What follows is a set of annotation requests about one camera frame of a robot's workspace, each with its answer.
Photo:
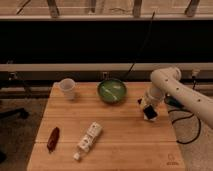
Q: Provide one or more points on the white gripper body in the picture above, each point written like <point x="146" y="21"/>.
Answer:
<point x="145" y="102"/>

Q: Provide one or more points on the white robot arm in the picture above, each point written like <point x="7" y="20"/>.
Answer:
<point x="167" y="81"/>

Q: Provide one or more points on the green bowl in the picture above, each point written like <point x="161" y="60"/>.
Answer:
<point x="112" y="90"/>

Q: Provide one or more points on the black office chair base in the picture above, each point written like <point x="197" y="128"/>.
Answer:
<point x="20" y="111"/>

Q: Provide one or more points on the white plastic cup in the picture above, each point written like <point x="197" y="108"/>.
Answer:
<point x="67" y="86"/>

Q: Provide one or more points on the brown chocolate bar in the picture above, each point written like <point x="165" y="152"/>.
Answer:
<point x="53" y="139"/>

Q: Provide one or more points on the wooden table top board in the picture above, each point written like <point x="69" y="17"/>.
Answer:
<point x="127" y="143"/>

